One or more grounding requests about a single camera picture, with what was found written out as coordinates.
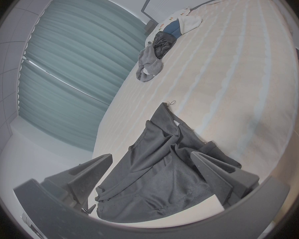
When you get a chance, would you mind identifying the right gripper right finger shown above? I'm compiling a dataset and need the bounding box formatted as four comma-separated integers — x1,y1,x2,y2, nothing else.
191,151,259,207

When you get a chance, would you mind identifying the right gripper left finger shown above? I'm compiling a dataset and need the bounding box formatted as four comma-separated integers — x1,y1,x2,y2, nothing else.
41,153,114,210

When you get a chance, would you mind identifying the black T-shirt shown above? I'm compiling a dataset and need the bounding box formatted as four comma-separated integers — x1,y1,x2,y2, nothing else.
95,102,242,223

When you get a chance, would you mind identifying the bed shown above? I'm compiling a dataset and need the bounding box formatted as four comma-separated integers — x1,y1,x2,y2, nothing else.
88,0,299,230

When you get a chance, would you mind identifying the blue-green curtain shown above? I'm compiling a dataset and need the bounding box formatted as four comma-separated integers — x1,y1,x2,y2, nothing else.
24,0,152,105
17,59,110,152

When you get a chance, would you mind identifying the grey garment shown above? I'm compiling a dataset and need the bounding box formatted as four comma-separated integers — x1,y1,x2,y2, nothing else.
136,45,163,82

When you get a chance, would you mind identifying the black patterned garment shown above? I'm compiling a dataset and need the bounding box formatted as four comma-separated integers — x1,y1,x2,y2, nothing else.
152,31,177,59

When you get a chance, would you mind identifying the dark blue garment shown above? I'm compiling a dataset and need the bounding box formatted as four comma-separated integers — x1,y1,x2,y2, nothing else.
163,20,183,38

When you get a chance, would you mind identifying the grey bedside table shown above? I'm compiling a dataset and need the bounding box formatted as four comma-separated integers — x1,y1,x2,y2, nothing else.
145,21,158,32

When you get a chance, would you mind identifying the white printed pillow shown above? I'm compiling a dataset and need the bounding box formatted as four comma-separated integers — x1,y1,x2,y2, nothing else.
145,8,191,47

